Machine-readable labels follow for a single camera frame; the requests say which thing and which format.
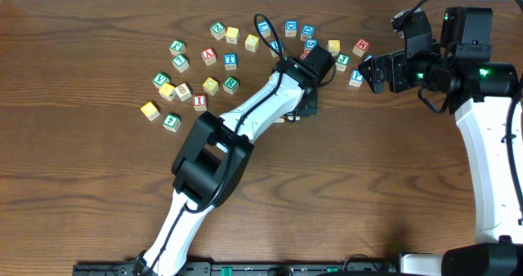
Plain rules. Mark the green j block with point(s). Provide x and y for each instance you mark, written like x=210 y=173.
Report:
x=177 y=48
x=342 y=61

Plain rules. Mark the plain picture block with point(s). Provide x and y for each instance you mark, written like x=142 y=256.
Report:
x=183 y=92

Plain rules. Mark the blue P block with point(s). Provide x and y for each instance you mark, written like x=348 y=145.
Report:
x=356 y=78

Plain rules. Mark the green V block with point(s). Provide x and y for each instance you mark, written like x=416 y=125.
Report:
x=160 y=79

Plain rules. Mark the blue l block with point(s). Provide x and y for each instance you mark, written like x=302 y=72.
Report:
x=263 y=29
x=276 y=48

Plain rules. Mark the red I block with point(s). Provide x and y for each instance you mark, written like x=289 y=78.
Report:
x=200 y=103

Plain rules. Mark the green Z block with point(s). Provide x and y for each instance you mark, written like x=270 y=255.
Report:
x=218 y=30

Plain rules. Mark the green J block right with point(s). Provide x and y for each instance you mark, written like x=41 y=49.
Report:
x=342 y=61

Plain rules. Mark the yellow K block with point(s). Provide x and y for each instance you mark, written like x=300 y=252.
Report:
x=334 y=46

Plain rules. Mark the green R block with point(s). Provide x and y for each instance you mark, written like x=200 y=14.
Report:
x=231 y=85

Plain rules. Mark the yellow block beside V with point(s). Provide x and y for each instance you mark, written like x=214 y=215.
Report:
x=167 y=91

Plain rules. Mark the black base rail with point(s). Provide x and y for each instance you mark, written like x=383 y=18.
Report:
x=196 y=268

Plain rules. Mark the green J block left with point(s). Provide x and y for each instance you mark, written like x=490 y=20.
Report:
x=177 y=48

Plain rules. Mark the yellow block top row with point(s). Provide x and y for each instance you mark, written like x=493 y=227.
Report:
x=232 y=35

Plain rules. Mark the blue 5 block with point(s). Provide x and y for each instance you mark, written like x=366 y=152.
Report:
x=310 y=43

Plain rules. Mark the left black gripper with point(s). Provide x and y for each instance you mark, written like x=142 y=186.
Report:
x=308 y=105

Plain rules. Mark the blue D block tilted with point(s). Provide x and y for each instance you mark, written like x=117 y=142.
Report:
x=307 y=32

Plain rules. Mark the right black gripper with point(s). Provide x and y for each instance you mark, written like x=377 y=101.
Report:
x=380 y=73

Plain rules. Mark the red A block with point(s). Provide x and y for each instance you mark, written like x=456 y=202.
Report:
x=209 y=56

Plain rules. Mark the yellow Q block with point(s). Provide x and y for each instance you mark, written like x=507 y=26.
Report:
x=252 y=43

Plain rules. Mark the yellow block centre left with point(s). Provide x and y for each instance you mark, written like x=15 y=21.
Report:
x=211 y=86

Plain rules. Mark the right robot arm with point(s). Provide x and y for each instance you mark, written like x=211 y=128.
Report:
x=483 y=97

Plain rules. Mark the green 4 block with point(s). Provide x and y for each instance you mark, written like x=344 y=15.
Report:
x=172 y=122

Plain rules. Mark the red M block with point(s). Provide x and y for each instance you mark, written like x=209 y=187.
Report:
x=360 y=47

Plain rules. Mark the red u block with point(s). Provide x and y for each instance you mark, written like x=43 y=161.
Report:
x=282 y=120
x=305 y=54

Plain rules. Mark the red U block tilted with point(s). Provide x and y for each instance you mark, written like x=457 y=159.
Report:
x=305 y=54

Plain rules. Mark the blue T block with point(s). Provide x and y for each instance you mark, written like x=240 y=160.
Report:
x=230 y=61

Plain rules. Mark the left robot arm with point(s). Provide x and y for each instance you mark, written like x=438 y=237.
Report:
x=215 y=154

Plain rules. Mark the yellow block far left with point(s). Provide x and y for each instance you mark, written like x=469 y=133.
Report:
x=150 y=110

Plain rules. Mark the blue L block top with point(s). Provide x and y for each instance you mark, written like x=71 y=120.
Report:
x=263 y=29

